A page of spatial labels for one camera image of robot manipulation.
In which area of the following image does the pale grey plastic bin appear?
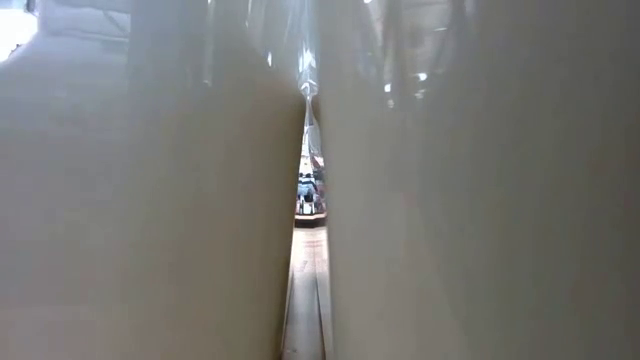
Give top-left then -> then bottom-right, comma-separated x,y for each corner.
0,0 -> 308,360
310,0 -> 640,360

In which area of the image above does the distant colourful equipment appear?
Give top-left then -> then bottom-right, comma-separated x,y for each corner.
295,149 -> 329,216

